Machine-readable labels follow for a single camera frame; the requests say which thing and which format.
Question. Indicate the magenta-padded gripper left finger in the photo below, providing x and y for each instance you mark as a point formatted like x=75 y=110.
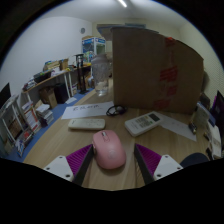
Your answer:
x=79 y=159

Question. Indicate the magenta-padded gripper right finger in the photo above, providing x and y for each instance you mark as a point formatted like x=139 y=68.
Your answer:
x=150 y=159

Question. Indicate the pink computer mouse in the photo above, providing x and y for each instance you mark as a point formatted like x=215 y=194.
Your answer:
x=108 y=150

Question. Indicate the white remote with display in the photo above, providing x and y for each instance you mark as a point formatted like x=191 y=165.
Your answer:
x=141 y=123

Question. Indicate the blank white paper sheet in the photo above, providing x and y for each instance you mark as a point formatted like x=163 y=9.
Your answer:
x=178 y=128

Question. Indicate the white paper with handwriting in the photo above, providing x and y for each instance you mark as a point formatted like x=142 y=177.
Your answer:
x=86 y=110

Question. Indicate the stack of books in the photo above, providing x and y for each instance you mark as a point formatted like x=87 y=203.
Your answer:
x=45 y=115

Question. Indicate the white shelf unit with books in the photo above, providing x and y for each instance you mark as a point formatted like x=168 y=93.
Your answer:
x=20 y=126

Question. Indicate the black bin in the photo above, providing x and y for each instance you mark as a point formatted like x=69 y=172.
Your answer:
x=61 y=93

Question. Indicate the small brown cardboard box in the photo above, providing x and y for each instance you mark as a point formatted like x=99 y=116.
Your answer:
x=49 y=96

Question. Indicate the black metal stand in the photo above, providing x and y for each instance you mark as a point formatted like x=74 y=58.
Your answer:
x=80 y=73

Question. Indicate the clear glass jar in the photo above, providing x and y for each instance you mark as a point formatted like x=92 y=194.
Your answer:
x=100 y=75

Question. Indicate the large brown cardboard box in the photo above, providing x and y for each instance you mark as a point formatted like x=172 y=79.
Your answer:
x=143 y=70

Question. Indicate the black flat screen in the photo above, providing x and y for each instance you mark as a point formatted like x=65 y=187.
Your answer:
x=4 y=95

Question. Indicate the blue and white cabinet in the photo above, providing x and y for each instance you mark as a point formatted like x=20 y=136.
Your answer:
x=91 y=45

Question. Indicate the long ceiling light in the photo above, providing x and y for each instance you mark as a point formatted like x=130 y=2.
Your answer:
x=122 y=3

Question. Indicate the round wall clock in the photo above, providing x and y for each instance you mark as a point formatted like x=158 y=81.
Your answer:
x=82 y=30

